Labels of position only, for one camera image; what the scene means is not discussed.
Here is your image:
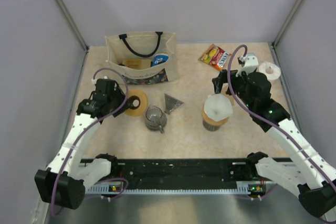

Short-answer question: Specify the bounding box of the glass carafe with handle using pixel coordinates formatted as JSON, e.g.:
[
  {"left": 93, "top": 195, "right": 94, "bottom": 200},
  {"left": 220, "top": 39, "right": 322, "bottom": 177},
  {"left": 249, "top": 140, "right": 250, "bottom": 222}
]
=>
[{"left": 144, "top": 105, "right": 167, "bottom": 134}]

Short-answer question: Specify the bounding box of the grey glass carafe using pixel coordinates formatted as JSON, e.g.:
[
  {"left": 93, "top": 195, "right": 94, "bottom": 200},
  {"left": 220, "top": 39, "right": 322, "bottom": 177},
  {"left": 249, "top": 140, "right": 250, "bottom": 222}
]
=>
[{"left": 203, "top": 121, "right": 221, "bottom": 132}]

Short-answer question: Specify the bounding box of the white paper coffee filter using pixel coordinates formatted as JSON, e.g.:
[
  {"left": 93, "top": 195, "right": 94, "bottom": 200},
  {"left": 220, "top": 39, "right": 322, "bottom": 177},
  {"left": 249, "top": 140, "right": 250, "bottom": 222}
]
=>
[{"left": 204, "top": 93, "right": 233, "bottom": 122}]

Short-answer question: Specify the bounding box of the blue white item in bag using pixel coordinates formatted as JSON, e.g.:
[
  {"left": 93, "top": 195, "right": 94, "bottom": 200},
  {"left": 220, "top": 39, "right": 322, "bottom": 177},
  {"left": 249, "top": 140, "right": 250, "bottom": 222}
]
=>
[{"left": 152, "top": 53, "right": 169, "bottom": 67}]

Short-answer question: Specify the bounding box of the brown paper coffee filter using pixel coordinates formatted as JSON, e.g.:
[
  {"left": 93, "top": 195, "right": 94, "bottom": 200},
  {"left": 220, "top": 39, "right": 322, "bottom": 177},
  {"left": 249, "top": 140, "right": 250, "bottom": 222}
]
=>
[{"left": 221, "top": 90, "right": 235, "bottom": 106}]

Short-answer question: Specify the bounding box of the brown box in bag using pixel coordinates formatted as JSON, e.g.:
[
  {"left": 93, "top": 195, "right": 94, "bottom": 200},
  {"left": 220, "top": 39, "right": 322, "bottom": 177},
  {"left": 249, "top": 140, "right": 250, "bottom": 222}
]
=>
[{"left": 122, "top": 59, "right": 152, "bottom": 70}]

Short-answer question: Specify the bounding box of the white tape roll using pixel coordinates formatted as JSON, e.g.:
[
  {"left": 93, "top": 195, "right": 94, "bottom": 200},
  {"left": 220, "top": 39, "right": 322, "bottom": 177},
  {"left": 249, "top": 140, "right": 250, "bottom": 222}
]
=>
[{"left": 258, "top": 62, "right": 281, "bottom": 82}]

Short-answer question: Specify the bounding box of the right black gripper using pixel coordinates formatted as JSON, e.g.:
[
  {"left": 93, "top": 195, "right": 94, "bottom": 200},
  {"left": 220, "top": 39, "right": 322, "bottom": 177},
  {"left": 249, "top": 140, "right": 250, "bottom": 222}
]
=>
[{"left": 213, "top": 68, "right": 255, "bottom": 109}]

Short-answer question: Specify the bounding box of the beige canvas tote bag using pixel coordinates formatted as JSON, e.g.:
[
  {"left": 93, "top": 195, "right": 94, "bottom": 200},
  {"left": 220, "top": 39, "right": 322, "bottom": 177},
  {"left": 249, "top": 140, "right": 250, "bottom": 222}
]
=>
[{"left": 105, "top": 31, "right": 179, "bottom": 85}]

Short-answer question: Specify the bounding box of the grey glass dripper cone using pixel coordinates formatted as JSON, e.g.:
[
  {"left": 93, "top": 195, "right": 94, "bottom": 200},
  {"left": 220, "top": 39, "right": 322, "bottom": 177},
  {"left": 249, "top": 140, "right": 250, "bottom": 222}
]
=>
[{"left": 164, "top": 93, "right": 184, "bottom": 114}]

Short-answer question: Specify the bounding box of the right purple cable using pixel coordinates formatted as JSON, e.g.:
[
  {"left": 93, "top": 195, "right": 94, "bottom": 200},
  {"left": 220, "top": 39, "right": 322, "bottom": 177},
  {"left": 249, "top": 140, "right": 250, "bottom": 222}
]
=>
[{"left": 227, "top": 45, "right": 336, "bottom": 222}]

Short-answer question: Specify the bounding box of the red yellow candy packet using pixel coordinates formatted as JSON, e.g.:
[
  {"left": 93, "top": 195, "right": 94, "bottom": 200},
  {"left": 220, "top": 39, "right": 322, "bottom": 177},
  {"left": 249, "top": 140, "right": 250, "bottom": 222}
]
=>
[{"left": 198, "top": 44, "right": 231, "bottom": 71}]

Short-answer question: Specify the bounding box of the grey slotted cable duct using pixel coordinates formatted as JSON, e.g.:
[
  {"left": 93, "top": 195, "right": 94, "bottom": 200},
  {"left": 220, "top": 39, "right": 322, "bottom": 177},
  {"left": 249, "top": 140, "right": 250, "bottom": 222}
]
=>
[{"left": 86, "top": 181, "right": 266, "bottom": 195}]

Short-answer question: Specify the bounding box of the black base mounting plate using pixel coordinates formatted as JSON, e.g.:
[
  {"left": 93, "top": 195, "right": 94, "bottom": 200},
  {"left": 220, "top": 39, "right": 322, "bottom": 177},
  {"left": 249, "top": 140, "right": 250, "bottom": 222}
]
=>
[{"left": 103, "top": 158, "right": 263, "bottom": 190}]

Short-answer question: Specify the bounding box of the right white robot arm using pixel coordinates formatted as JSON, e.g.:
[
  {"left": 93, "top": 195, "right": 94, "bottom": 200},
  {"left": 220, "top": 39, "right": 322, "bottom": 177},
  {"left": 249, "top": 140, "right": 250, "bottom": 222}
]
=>
[{"left": 212, "top": 52, "right": 335, "bottom": 223}]

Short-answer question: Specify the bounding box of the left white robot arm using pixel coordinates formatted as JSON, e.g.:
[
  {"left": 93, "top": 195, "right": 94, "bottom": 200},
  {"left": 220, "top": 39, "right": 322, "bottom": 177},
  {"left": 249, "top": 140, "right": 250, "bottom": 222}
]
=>
[{"left": 34, "top": 79, "right": 129, "bottom": 209}]

